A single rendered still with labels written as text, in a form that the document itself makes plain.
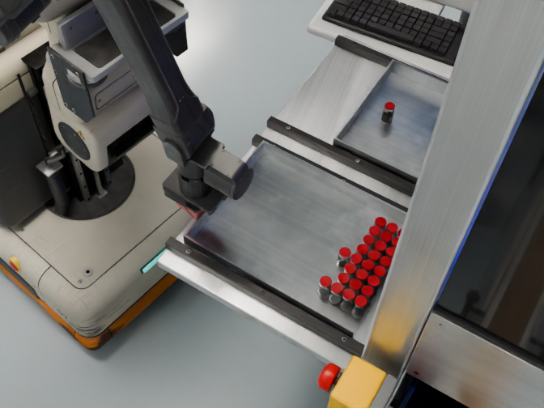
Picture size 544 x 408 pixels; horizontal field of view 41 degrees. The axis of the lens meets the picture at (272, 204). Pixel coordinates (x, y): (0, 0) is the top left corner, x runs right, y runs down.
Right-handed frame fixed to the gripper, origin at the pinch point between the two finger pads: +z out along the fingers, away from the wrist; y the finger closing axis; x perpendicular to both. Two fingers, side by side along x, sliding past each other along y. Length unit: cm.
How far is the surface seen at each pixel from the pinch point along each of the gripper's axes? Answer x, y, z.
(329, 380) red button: -18.6, 36.4, -11.5
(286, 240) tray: 5.2, 15.5, 1.8
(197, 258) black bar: -7.5, 4.9, 0.2
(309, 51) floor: 134, -47, 91
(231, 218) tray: 3.6, 4.7, 2.0
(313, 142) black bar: 26.2, 8.8, 0.1
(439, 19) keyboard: 81, 12, 7
